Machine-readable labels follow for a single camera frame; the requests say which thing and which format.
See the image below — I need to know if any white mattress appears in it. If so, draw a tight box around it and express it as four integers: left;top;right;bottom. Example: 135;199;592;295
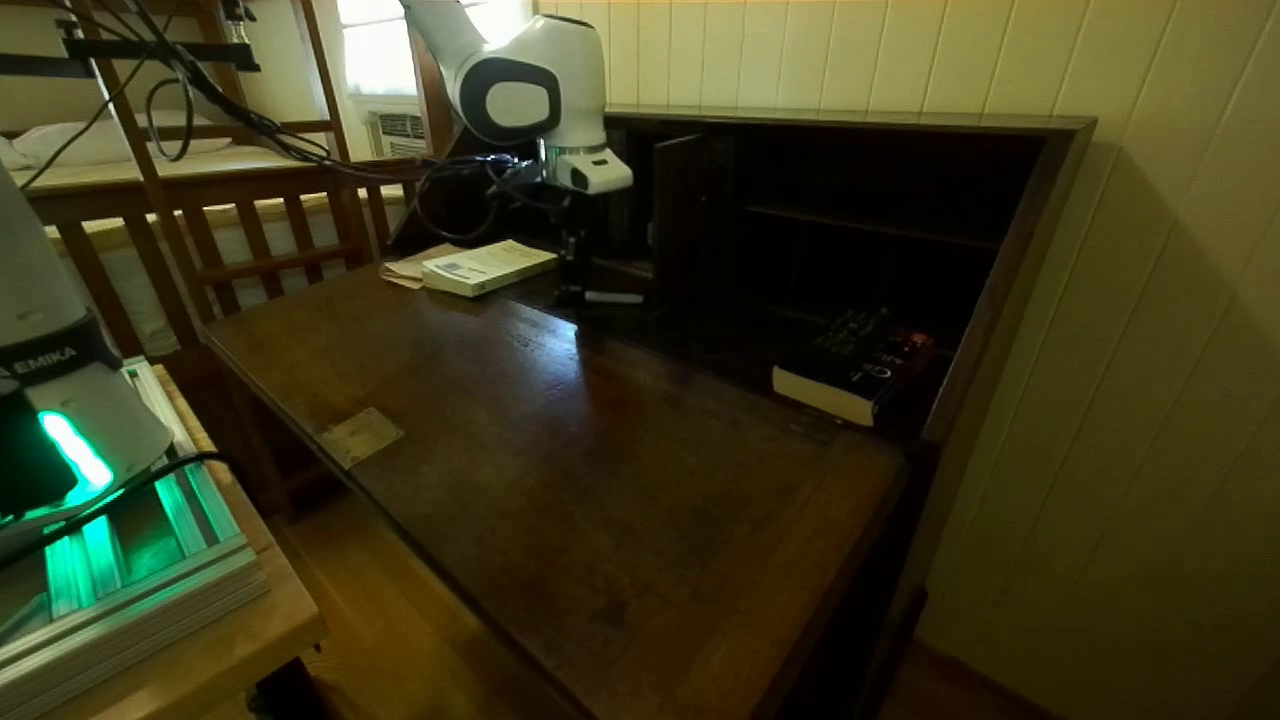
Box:
0;114;306;186

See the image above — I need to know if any wooden slatted railing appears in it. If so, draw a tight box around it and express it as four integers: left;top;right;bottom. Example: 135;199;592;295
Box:
26;157;445;363

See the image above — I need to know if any small paper card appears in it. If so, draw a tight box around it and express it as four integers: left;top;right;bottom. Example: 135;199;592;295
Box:
316;405;409;473

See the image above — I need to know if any white paperback book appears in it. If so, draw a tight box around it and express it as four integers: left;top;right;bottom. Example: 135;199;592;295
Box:
416;236;565;305

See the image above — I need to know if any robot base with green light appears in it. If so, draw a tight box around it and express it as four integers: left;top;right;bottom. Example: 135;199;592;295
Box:
0;166;130;398

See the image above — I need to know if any dark wooden secretary desk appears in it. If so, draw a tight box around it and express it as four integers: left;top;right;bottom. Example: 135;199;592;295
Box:
198;105;1102;720

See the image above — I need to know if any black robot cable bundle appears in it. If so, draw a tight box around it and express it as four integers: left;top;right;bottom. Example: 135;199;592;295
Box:
0;0;575;253

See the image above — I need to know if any green lit white device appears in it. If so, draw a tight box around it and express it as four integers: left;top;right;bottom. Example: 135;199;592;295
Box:
0;358;267;715

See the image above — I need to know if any small dark cabinet door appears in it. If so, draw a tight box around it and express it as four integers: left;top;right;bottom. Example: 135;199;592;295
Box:
649;129;741;318

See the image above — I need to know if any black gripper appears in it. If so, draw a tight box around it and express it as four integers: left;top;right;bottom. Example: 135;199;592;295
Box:
538;186;633;294

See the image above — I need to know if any black metal bar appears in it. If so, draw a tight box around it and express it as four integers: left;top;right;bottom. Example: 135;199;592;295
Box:
0;37;265;75

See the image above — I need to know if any white window air conditioner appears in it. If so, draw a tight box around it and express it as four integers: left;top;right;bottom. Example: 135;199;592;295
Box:
363;110;431;160

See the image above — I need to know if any bright window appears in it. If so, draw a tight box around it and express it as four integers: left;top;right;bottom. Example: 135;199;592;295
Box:
333;0;465;100

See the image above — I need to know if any thin black cable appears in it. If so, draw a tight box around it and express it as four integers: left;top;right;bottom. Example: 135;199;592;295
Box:
0;447;231;555

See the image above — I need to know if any wooden bunk bed frame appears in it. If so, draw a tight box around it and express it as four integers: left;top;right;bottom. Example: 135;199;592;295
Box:
57;0;459;273

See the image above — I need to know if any light wooden side table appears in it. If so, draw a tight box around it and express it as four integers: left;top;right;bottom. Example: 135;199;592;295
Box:
36;363;330;720

